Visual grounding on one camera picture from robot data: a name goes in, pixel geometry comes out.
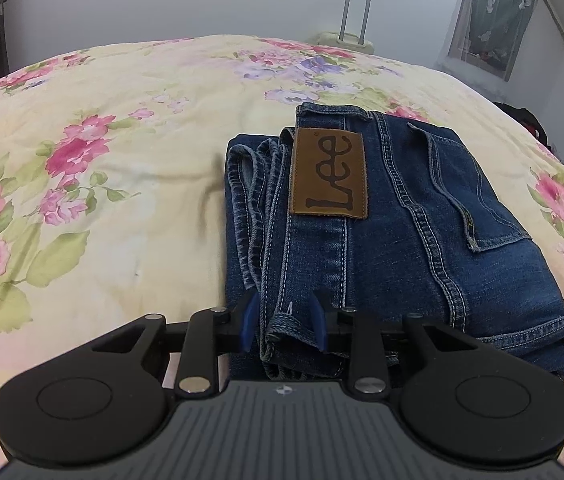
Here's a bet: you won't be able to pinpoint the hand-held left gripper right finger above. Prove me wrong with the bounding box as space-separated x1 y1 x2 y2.
312 290 471 397

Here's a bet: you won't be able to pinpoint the cream suitcase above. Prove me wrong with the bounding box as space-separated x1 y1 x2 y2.
307 0 377 54

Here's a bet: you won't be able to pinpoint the grey patterned curtain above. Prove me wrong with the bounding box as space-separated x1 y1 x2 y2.
439 0 541 84

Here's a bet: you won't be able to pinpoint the floral blanket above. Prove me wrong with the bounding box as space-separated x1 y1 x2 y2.
0 34 564 467

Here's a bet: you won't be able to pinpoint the dark clothes pile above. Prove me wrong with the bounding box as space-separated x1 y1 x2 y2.
492 102 564 172

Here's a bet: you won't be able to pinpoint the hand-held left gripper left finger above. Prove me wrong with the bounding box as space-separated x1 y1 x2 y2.
91 292 258 397

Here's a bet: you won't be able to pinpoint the blue denim pants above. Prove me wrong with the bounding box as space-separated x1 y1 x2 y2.
224 102 564 386

